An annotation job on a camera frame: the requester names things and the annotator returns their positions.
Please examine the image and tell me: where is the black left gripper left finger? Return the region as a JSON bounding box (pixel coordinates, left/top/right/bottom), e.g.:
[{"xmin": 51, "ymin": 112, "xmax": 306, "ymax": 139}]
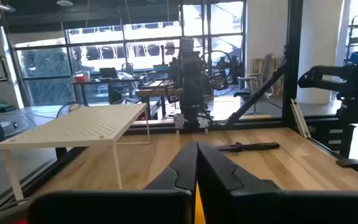
[{"xmin": 28, "ymin": 141, "xmax": 198, "ymax": 224}]

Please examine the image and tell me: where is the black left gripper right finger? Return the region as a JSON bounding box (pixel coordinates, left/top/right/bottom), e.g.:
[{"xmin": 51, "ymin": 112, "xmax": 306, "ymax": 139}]
[{"xmin": 196, "ymin": 141, "xmax": 358, "ymax": 224}]

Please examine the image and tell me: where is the yellow fruit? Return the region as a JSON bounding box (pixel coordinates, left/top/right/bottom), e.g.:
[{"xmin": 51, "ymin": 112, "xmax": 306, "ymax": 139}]
[{"xmin": 195, "ymin": 183, "xmax": 206, "ymax": 224}]

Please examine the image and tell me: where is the black kitchen knife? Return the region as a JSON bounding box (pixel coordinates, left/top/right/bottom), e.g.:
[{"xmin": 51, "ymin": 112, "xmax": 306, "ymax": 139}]
[{"xmin": 214, "ymin": 142, "xmax": 281, "ymax": 152}]

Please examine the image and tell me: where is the wooden workbench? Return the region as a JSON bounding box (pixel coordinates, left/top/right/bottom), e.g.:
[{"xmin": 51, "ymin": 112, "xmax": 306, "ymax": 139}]
[{"xmin": 134, "ymin": 79, "xmax": 183, "ymax": 121}]

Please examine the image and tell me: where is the silver aluminium bar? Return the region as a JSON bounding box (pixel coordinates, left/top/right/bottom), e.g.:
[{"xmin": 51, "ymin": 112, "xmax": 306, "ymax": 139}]
[{"xmin": 290, "ymin": 98, "xmax": 312, "ymax": 139}]

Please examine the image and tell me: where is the white office chair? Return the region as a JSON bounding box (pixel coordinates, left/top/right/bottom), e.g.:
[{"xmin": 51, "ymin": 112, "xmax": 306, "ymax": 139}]
[{"xmin": 234, "ymin": 52, "xmax": 275, "ymax": 116}]

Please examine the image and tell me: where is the white perforated metal shelf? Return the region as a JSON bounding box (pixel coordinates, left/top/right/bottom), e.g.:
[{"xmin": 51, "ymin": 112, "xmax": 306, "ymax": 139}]
[{"xmin": 0, "ymin": 103, "xmax": 151, "ymax": 202}]

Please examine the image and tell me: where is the dark office desk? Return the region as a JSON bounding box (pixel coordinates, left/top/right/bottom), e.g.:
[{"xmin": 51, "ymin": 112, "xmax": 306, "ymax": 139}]
[{"xmin": 70, "ymin": 77, "xmax": 144, "ymax": 106}]

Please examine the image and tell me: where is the black laptop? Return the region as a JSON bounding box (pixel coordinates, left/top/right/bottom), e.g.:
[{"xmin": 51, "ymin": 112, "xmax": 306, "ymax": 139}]
[{"xmin": 99, "ymin": 67, "xmax": 119, "ymax": 80}]

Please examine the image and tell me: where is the black frame clamp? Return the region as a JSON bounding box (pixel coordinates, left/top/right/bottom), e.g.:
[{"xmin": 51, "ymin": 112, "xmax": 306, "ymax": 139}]
[{"xmin": 335, "ymin": 157, "xmax": 358, "ymax": 174}]

